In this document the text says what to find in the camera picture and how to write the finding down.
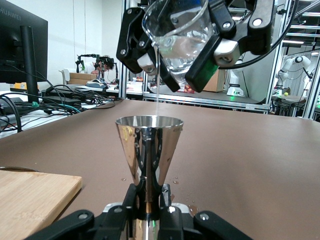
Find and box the person with dark hair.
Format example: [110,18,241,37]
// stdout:
[91,61,116,76]

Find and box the wooden cutting board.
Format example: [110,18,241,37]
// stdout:
[0,169,83,230]

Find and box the aluminium frame post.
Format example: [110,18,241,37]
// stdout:
[118,0,131,100]

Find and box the green cable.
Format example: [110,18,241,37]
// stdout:
[31,101,85,115]

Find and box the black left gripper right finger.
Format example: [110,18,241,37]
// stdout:
[158,183,253,240]

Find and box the cardboard box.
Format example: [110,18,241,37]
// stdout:
[203,69,227,93]
[68,72,97,86]

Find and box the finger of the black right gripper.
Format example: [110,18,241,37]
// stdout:
[186,0,277,93]
[116,7,181,93]

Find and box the aluminium frame rail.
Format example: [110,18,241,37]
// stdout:
[142,91,271,113]

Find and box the clear glass measuring cup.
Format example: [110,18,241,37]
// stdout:
[141,0,218,85]

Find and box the black computer monitor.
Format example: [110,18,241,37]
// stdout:
[0,7,49,103]

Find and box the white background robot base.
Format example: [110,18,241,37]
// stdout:
[226,57,248,97]

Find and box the white chair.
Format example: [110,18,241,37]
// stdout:
[59,67,73,86]

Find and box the steel double jigger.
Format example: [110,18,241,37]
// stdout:
[114,115,185,240]

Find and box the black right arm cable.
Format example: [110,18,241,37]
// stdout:
[219,0,301,70]

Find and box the black power adapter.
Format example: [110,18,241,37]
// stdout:
[41,94,83,107]

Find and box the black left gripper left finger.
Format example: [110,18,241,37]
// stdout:
[23,184,138,240]

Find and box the brown table cover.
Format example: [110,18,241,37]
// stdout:
[0,98,320,240]

